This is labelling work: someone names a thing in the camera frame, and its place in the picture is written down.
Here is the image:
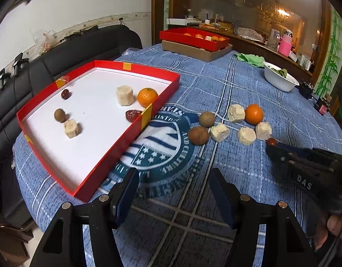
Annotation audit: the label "blue plaid tablecloth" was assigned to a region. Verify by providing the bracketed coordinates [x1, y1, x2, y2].
[13, 43, 342, 267]

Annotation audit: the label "red and black battery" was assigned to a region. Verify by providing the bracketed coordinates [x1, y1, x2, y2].
[314, 97, 331, 116]

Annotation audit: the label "wooden counter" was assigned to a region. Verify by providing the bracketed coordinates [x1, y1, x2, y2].
[168, 22, 313, 75]

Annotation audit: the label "clear plastic bag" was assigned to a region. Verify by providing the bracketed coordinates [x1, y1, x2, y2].
[32, 28, 63, 55]

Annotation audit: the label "wood framed glass partition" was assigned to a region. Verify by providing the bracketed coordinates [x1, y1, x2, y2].
[151, 0, 331, 70]

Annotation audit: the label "green leaves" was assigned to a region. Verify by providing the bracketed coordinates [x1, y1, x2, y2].
[267, 65, 288, 78]

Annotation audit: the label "red cardboard tray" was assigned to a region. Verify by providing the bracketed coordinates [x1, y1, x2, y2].
[16, 60, 180, 202]
[159, 27, 230, 52]

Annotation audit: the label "gold ring ornament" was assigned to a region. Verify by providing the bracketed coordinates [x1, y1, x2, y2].
[260, 0, 290, 20]

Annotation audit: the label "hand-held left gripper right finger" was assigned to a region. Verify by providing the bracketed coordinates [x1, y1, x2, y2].
[208, 168, 319, 267]

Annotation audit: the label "black leather sofa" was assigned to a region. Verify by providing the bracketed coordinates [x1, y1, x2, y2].
[0, 25, 143, 229]

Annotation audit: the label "white bowl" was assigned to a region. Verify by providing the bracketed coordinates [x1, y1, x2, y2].
[263, 62, 299, 92]

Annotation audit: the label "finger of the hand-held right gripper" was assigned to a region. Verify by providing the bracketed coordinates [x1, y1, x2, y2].
[277, 144, 342, 163]
[266, 146, 331, 173]

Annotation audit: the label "bamboo wall panel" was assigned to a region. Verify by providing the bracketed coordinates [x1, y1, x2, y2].
[313, 8, 342, 101]

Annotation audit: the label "black clip device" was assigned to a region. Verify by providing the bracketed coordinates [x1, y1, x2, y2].
[12, 53, 29, 77]
[0, 68, 11, 89]

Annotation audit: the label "clear pitcher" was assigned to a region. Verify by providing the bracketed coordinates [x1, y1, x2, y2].
[267, 29, 280, 51]

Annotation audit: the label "person's right hand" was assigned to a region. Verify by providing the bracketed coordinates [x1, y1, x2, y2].
[313, 214, 342, 252]

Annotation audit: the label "green cloth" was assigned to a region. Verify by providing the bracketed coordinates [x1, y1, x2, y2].
[234, 53, 265, 68]

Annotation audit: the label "pink cup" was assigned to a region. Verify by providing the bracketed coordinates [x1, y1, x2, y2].
[279, 30, 293, 57]

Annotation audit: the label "crumpled plastic bag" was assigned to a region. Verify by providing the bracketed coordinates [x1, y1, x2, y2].
[234, 27, 264, 42]

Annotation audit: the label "brown cardboard box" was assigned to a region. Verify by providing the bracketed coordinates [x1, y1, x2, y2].
[162, 39, 233, 62]

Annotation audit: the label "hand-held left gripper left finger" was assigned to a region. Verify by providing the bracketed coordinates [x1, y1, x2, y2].
[30, 168, 140, 267]

